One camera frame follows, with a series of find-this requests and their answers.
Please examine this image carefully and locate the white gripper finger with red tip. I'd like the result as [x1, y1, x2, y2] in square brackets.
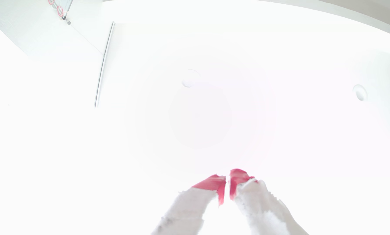
[229, 168, 310, 235]
[151, 174, 227, 235]

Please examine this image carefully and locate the round recessed ceiling light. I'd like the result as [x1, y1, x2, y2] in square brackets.
[352, 84, 368, 102]

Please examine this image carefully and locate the thin rod with red rings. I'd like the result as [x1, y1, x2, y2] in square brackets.
[48, 0, 72, 25]

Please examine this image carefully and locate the thin metal ceiling rail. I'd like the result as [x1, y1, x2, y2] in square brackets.
[94, 22, 116, 109]

